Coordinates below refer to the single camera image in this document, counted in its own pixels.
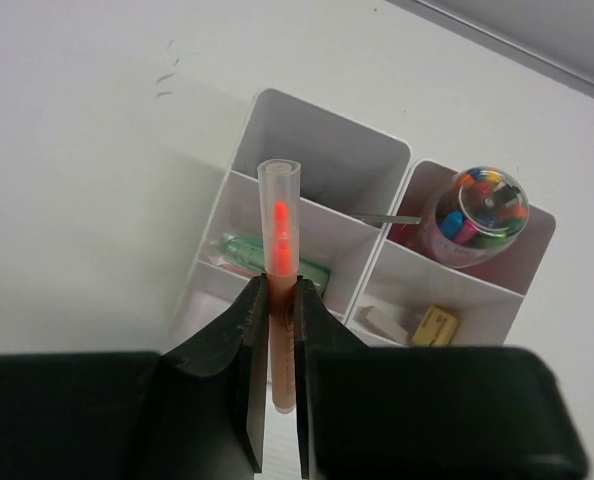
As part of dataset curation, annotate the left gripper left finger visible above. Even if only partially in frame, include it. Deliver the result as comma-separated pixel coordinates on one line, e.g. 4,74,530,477
0,276,269,479

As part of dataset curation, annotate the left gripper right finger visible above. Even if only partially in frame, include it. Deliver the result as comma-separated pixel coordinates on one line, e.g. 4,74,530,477
294,278,590,479

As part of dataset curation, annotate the small tan eraser block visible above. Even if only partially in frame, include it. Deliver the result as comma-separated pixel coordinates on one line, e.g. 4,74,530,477
410,305,460,347

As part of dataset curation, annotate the green translucent cap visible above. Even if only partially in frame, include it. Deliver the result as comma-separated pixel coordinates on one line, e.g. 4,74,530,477
220,234,330,295

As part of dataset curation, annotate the colourful glue stick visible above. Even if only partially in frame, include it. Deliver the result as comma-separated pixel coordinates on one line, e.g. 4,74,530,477
417,166,530,269

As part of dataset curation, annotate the orange highlighter pencil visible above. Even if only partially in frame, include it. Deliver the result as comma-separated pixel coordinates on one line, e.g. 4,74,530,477
257,159,301,414

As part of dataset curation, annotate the pink translucent cap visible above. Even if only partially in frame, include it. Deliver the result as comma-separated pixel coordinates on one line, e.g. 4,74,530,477
210,257,258,279

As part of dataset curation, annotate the right white divided container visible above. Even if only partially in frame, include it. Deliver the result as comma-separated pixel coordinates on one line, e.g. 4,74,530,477
344,159,557,349

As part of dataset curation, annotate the white divided container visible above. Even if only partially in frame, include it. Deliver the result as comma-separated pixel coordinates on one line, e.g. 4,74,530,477
344,159,557,349
169,88,412,346

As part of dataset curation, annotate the left white divided container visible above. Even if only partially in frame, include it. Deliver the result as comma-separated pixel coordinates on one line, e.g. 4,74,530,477
169,88,412,346

